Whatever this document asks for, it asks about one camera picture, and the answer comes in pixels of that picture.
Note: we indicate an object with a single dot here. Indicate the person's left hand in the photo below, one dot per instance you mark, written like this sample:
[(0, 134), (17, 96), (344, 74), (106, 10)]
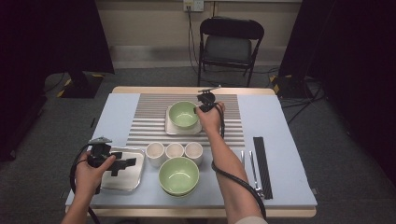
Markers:
[(88, 180)]

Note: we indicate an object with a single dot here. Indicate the white wall socket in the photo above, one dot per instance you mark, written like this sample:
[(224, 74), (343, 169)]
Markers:
[(194, 5)]

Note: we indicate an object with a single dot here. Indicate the black curtain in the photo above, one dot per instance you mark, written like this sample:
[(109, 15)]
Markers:
[(358, 62), (46, 37)]

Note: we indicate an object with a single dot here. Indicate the black stand base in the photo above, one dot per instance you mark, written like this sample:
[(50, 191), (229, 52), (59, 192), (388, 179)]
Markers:
[(289, 88), (81, 87)]

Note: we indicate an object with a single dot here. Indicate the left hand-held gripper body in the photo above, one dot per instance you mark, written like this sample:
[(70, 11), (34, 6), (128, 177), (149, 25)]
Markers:
[(99, 154)]

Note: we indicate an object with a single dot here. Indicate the steel spoon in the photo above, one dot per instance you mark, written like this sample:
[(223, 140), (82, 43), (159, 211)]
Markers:
[(242, 157), (252, 168)]

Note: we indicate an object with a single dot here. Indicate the square white plate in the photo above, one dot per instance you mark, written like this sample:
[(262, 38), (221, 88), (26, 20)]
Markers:
[(174, 130), (134, 180)]

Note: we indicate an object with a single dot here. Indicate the small black stick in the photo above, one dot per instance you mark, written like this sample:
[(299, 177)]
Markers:
[(92, 122)]

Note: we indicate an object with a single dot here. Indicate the cream ceramic cup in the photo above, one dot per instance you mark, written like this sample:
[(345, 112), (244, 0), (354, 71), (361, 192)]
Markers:
[(193, 150), (154, 151), (174, 150)]

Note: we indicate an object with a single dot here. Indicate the person's right hand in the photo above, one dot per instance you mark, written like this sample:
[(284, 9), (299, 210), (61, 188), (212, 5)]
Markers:
[(211, 119)]

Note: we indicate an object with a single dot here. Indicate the black folding chair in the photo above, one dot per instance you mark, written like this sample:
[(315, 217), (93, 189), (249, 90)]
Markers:
[(229, 49)]

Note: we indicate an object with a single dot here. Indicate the striped woven placemat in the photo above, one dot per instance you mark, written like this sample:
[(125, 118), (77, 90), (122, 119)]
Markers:
[(149, 105)]

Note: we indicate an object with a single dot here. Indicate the green bowl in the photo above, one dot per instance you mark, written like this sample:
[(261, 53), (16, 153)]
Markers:
[(179, 175), (179, 195), (183, 116)]

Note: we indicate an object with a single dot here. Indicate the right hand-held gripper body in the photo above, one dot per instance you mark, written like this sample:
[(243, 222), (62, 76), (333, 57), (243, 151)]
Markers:
[(206, 101)]

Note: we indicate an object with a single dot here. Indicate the wooden table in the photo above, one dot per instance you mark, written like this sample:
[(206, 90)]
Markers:
[(155, 90)]

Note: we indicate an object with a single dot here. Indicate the row of black chopsticks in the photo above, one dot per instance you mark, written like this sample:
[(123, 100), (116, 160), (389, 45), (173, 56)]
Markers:
[(263, 168)]

